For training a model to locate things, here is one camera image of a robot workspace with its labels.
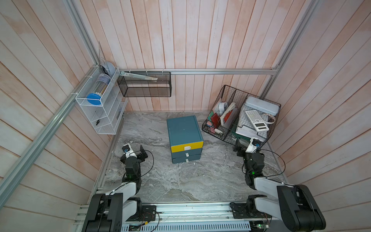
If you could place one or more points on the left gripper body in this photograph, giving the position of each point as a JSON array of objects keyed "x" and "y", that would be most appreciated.
[{"x": 140, "y": 158}]

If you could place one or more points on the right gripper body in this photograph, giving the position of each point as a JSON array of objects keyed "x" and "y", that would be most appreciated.
[{"x": 247, "y": 158}]

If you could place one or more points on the yellow top drawer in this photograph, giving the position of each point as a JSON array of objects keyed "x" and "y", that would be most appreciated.
[{"x": 184, "y": 147}]

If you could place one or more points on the teal drawer cabinet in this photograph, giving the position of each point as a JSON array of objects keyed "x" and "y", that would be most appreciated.
[{"x": 184, "y": 130}]

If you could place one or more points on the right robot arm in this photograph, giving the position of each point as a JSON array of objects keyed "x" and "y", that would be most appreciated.
[{"x": 294, "y": 205}]

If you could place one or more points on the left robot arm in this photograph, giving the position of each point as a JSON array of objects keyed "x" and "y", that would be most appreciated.
[{"x": 107, "y": 211}]

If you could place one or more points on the white calculator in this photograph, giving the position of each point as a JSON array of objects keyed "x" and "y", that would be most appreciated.
[{"x": 256, "y": 120}]

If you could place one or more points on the white pencil case box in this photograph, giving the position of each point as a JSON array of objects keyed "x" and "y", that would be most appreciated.
[{"x": 261, "y": 105}]

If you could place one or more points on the blue capped clear tube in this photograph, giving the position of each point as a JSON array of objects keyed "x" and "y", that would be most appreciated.
[{"x": 95, "y": 94}]

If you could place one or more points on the ruler in mesh basket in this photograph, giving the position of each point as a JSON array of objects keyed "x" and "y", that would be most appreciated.
[{"x": 138, "y": 76}]

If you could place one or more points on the grey round disc on shelf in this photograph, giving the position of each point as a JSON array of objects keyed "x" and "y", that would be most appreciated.
[{"x": 108, "y": 68}]

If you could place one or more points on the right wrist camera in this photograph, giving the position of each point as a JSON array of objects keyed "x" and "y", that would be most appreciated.
[{"x": 255, "y": 144}]

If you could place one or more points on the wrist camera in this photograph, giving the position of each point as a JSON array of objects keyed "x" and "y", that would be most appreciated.
[
  {"x": 255, "y": 144},
  {"x": 128, "y": 152}
]

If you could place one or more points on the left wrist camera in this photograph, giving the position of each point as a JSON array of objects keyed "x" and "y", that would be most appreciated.
[{"x": 128, "y": 152}]

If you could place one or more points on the black wire desk organizer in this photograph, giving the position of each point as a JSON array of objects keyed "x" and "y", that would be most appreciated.
[{"x": 230, "y": 94}]

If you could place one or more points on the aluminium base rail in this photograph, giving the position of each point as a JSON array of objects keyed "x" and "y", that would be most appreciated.
[{"x": 187, "y": 217}]

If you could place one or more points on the white wire wall shelf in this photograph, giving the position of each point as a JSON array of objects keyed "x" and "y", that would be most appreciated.
[{"x": 102, "y": 102}]

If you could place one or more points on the black mesh wall basket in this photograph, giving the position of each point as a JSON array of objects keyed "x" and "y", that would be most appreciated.
[{"x": 132, "y": 87}]

